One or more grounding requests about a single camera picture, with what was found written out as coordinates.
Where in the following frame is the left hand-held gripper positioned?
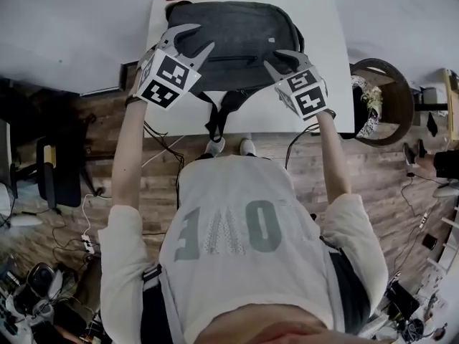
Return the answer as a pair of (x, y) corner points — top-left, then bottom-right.
(136, 23), (216, 112)

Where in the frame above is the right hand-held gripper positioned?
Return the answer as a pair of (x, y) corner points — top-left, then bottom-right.
(263, 49), (328, 122)

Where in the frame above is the grey fabric backpack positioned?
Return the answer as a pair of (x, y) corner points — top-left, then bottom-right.
(164, 0), (306, 143)

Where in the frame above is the person's right forearm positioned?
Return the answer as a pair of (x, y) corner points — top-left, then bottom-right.
(315, 109), (352, 206)

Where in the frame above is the person's left forearm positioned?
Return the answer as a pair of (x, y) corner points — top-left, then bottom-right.
(110, 97), (148, 214)

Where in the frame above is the pale dried plant bunch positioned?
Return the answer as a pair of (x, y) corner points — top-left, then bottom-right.
(360, 86), (384, 110)

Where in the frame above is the black white patterned cloth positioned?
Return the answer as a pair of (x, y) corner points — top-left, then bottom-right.
(350, 75), (384, 139)

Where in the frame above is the person's left white shoe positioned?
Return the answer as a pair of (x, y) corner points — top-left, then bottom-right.
(204, 137), (227, 157)

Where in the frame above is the round wooden chair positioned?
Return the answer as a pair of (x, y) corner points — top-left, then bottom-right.
(349, 58), (415, 148)

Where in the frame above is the long wooden board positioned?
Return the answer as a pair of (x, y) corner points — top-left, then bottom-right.
(443, 68), (459, 141)

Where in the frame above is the black office chair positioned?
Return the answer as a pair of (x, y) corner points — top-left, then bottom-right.
(10, 134), (105, 214)

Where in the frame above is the person's white printed t-shirt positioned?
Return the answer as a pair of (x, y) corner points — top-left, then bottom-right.
(98, 154), (390, 344)

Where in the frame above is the black cable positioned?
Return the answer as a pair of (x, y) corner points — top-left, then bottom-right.
(285, 123), (320, 170)
(143, 120), (186, 211)

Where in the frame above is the white cable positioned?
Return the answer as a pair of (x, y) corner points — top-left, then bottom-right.
(81, 134), (187, 238)

